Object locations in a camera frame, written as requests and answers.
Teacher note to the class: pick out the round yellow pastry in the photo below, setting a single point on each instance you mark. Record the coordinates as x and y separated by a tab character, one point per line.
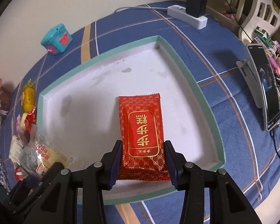
23	118

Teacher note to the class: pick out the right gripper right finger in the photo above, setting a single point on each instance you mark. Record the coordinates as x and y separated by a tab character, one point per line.
228	204

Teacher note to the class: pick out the teal toy house box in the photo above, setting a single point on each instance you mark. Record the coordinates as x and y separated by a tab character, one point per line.
57	39

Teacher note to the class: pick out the black power adapter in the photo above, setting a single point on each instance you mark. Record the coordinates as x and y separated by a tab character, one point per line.
196	8

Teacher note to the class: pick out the grey phone stand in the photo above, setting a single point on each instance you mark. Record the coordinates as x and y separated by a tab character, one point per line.
250	78

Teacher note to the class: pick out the white shelf furniture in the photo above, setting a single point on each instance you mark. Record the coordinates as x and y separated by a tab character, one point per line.
244	16

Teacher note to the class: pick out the purple snack packet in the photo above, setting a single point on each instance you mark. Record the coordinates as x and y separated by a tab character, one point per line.
21	130

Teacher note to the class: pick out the red flower snack packet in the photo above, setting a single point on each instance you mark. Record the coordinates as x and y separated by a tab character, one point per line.
31	119

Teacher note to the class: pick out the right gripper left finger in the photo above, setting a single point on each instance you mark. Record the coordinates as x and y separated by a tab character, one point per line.
57	194

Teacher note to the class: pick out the yellow soft bread packet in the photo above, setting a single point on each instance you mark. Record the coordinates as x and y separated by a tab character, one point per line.
28	97

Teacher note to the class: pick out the blue plaid tablecloth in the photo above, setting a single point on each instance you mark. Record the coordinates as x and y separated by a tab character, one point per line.
252	157

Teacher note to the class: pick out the smartphone on stand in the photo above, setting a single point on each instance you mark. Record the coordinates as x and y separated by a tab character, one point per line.
265	80

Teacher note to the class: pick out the cream white snack packet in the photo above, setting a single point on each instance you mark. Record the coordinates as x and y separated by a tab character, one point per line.
16	147

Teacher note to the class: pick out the clear round cake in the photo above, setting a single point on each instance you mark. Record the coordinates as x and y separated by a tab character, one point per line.
40	154

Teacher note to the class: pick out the red gold cake packet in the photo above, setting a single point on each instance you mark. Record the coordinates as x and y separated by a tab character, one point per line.
141	127

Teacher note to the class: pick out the white power strip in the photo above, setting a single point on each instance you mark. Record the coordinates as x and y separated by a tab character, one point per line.
179	12

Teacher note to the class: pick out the teal rimmed white tray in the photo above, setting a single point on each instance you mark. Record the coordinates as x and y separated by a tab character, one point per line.
141	93

